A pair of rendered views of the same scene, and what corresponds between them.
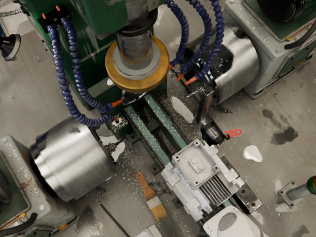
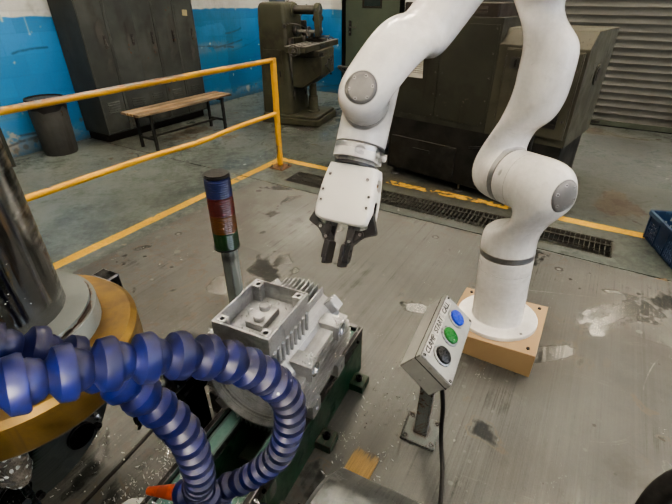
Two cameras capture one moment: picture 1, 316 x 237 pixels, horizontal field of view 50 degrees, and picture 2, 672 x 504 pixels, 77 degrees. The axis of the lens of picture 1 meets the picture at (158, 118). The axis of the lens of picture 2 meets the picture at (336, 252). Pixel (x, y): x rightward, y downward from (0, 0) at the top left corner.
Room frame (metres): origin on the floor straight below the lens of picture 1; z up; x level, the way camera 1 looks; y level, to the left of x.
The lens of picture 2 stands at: (0.40, 0.39, 1.56)
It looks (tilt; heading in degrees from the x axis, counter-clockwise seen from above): 31 degrees down; 238
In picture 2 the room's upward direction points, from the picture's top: straight up
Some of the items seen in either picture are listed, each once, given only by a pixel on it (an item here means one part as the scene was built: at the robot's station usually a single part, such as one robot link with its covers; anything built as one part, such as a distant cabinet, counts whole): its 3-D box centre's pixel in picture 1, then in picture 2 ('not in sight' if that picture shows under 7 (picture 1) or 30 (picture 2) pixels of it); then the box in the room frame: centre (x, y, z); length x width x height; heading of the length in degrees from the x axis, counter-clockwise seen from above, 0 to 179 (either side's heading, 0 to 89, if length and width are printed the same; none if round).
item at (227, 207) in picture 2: not in sight; (220, 204); (0.15, -0.51, 1.14); 0.06 x 0.06 x 0.04
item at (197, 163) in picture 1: (195, 165); (263, 324); (0.22, -0.11, 1.11); 0.12 x 0.11 x 0.07; 33
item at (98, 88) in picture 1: (127, 84); not in sight; (0.58, 0.11, 0.97); 0.30 x 0.11 x 0.34; 122
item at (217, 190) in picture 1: (200, 180); (280, 350); (0.19, -0.13, 1.02); 0.20 x 0.19 x 0.19; 33
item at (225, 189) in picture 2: not in sight; (217, 185); (0.15, -0.51, 1.19); 0.06 x 0.06 x 0.04
